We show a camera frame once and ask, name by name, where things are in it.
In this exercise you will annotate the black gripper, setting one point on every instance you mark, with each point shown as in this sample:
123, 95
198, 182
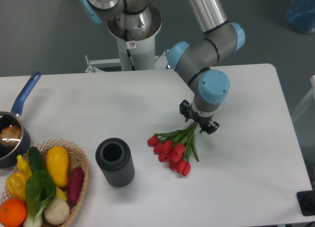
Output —
206, 124

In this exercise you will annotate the red tulip bouquet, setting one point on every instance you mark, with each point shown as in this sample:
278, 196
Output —
175, 147

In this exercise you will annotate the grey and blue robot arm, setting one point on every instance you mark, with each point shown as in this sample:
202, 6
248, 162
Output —
193, 63

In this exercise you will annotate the dark grey ribbed vase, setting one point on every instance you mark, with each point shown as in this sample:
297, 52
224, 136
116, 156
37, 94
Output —
114, 158

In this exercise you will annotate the woven wicker basket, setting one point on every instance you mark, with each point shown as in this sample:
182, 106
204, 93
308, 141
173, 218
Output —
76, 158

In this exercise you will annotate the purple eggplant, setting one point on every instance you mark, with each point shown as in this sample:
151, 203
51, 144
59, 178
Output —
75, 183

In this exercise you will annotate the black device at edge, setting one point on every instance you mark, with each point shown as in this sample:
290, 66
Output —
306, 200

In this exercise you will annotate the yellow squash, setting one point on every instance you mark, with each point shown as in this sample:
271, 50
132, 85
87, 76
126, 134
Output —
57, 163

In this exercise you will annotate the blue translucent container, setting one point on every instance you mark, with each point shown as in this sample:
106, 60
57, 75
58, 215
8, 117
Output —
300, 15

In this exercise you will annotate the yellow banana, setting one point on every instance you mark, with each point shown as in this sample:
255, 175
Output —
60, 194

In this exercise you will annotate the green cucumber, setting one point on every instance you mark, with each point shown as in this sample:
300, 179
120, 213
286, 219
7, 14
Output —
36, 160

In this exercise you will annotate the beige garlic bulb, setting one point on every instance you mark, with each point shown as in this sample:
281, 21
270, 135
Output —
57, 211

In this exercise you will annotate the green bok choy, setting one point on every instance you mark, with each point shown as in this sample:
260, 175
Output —
40, 189

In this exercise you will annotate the small yellow pepper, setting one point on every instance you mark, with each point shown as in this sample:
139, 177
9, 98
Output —
24, 166

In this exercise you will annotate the brown bread roll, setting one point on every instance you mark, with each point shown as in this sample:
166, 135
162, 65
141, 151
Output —
10, 136

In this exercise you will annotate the yellow bell pepper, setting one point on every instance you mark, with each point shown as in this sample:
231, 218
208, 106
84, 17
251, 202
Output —
16, 185

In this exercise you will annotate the orange fruit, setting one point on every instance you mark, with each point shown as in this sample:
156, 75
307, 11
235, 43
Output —
13, 212

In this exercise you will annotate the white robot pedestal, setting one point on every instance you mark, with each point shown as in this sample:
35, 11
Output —
136, 41

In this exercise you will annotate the blue handled saucepan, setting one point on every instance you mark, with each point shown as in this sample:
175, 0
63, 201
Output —
8, 154

